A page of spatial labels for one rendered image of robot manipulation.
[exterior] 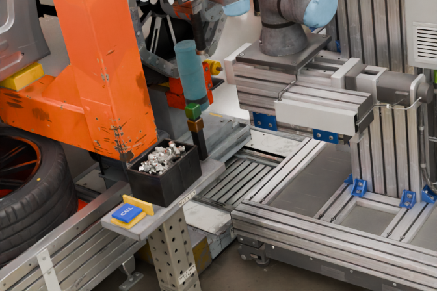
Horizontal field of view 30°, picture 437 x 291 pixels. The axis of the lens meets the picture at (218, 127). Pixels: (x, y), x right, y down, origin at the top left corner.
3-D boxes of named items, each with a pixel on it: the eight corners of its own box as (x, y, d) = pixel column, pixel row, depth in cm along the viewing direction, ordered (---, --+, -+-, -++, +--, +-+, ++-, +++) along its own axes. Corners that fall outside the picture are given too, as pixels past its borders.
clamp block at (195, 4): (182, 6, 277) (179, -9, 275) (203, 9, 272) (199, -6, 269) (172, 12, 274) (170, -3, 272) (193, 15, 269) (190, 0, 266)
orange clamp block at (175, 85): (167, 69, 309) (169, 91, 312) (183, 73, 304) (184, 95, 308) (179, 65, 314) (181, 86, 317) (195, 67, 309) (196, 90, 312)
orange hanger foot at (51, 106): (33, 103, 318) (8, 22, 302) (128, 130, 287) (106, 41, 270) (0, 123, 308) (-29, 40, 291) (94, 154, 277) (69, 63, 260)
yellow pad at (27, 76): (22, 69, 308) (19, 57, 306) (45, 75, 300) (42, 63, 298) (-7, 85, 300) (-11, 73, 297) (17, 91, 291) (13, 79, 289)
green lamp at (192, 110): (193, 112, 270) (190, 101, 268) (202, 114, 268) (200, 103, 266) (185, 117, 267) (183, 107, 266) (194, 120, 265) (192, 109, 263)
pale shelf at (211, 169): (188, 158, 284) (186, 151, 282) (226, 169, 273) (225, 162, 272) (101, 227, 256) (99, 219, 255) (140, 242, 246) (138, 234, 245)
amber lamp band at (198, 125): (196, 125, 272) (194, 114, 270) (205, 127, 270) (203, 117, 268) (188, 130, 270) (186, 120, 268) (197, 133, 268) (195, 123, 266)
